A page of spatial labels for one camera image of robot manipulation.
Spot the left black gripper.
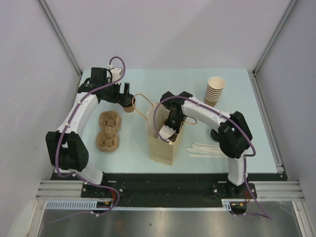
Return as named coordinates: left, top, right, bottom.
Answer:
left=101, top=79, right=130, bottom=105

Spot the purple cable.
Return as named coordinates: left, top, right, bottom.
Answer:
left=48, top=56, right=126, bottom=224
left=153, top=95, right=272, bottom=220

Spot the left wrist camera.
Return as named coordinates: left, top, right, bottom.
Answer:
left=108, top=64, right=123, bottom=82

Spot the single paper cup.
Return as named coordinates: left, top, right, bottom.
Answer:
left=123, top=105, right=134, bottom=113

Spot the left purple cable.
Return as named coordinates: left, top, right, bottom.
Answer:
left=48, top=56, right=126, bottom=224

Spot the brown paper bag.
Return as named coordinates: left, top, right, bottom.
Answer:
left=132, top=93, right=195, bottom=166

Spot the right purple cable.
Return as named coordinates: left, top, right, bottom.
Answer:
left=153, top=95, right=272, bottom=220

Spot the stack of black lids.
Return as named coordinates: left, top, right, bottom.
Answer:
left=210, top=129, right=219, bottom=142

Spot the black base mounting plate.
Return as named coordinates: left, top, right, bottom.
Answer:
left=64, top=173, right=287, bottom=208

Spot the stack of paper cups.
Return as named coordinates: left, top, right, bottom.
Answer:
left=204, top=77, right=226, bottom=107

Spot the white wrapped straws bundle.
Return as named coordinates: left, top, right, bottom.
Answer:
left=186, top=142, right=226, bottom=158

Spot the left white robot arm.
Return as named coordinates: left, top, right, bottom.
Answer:
left=45, top=65, right=133, bottom=198

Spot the white slotted cable duct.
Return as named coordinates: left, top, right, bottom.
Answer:
left=45, top=198, right=247, bottom=212

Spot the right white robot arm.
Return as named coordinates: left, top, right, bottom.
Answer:
left=153, top=91, right=256, bottom=198

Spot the brown pulp cup carrier stack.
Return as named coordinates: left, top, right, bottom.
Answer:
left=96, top=111, right=121, bottom=152

